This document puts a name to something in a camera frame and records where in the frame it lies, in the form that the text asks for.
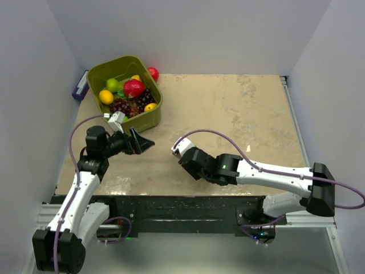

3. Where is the dark purple grape bunch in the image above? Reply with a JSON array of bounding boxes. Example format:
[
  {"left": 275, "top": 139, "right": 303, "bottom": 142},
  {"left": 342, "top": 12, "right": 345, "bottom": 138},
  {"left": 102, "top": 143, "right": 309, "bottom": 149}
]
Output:
[{"left": 109, "top": 88, "right": 156, "bottom": 119}]

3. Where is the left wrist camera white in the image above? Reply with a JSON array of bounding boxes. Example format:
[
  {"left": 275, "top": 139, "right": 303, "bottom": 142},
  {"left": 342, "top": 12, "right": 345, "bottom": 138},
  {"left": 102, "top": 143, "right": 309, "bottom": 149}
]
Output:
[{"left": 108, "top": 111, "right": 125, "bottom": 133}]

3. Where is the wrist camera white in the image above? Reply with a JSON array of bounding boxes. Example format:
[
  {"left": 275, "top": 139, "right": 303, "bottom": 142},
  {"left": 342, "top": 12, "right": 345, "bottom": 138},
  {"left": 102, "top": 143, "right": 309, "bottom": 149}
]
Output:
[
  {"left": 108, "top": 111, "right": 125, "bottom": 133},
  {"left": 171, "top": 137, "right": 195, "bottom": 158}
]

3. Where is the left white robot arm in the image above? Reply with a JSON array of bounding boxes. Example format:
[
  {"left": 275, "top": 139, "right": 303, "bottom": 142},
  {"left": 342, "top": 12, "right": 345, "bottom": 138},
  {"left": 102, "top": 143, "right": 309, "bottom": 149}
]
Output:
[{"left": 32, "top": 126, "right": 155, "bottom": 273}]

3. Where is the red pomegranate in bin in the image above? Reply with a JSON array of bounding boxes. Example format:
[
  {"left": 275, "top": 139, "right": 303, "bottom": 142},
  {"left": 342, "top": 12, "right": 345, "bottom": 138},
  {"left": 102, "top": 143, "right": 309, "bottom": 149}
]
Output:
[{"left": 123, "top": 79, "right": 145, "bottom": 98}]

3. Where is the green pear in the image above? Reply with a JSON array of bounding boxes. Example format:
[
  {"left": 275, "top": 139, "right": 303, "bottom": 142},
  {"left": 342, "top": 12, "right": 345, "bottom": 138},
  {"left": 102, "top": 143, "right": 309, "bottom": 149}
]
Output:
[{"left": 106, "top": 78, "right": 123, "bottom": 94}]

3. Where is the blue white small box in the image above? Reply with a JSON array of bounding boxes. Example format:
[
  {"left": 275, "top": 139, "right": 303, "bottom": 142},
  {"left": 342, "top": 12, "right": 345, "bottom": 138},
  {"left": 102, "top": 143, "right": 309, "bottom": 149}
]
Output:
[{"left": 72, "top": 70, "right": 88, "bottom": 102}]

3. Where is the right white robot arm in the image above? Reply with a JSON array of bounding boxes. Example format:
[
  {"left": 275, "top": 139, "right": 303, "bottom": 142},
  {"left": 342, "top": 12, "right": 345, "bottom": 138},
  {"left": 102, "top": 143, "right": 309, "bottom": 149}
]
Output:
[{"left": 172, "top": 146, "right": 335, "bottom": 224}]

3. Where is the yellow lemon left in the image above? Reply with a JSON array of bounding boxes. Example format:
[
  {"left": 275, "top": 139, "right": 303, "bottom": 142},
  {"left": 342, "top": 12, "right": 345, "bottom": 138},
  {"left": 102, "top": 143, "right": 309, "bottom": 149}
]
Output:
[{"left": 99, "top": 90, "right": 114, "bottom": 105}]

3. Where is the yellow lemon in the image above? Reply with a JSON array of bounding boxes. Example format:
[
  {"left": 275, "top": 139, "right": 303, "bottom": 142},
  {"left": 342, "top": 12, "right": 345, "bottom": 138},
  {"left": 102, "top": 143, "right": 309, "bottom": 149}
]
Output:
[
  {"left": 99, "top": 90, "right": 114, "bottom": 105},
  {"left": 144, "top": 103, "right": 157, "bottom": 112}
]

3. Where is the green plastic bin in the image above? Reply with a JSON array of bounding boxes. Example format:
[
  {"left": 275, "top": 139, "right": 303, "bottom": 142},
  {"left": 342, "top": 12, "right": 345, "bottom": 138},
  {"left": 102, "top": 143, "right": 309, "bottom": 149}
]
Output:
[{"left": 87, "top": 56, "right": 163, "bottom": 132}]

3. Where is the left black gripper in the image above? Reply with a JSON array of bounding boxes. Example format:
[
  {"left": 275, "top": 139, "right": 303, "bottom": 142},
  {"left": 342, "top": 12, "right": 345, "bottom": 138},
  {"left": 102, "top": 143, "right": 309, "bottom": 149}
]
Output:
[{"left": 103, "top": 127, "right": 155, "bottom": 159}]

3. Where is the yellow fruit at back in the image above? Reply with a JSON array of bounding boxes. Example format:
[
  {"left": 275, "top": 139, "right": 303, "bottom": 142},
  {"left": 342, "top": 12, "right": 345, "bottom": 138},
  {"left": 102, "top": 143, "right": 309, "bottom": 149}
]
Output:
[{"left": 131, "top": 75, "right": 141, "bottom": 82}]

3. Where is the red apple outside bin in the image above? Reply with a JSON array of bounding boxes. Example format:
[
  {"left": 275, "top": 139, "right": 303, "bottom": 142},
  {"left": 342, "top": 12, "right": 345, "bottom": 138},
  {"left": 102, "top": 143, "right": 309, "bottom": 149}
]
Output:
[{"left": 148, "top": 67, "right": 160, "bottom": 82}]

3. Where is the aluminium frame rail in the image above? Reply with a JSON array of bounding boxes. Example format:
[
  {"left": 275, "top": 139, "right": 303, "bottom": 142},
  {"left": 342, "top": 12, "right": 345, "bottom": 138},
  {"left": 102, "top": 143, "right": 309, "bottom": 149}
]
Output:
[{"left": 280, "top": 76, "right": 336, "bottom": 228}]

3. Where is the yellow lemon right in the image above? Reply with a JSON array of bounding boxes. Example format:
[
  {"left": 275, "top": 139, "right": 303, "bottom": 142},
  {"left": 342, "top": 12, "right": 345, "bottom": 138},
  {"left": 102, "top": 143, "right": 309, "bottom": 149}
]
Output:
[{"left": 144, "top": 103, "right": 157, "bottom": 112}]

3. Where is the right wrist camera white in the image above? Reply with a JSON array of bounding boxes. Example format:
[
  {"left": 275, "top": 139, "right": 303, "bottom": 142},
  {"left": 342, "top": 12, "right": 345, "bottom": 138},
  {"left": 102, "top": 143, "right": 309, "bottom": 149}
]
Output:
[{"left": 171, "top": 137, "right": 195, "bottom": 158}]

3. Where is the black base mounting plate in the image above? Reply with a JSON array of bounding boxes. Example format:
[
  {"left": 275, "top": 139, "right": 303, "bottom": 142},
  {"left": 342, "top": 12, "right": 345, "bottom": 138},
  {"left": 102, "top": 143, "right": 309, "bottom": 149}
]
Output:
[{"left": 91, "top": 195, "right": 286, "bottom": 237}]

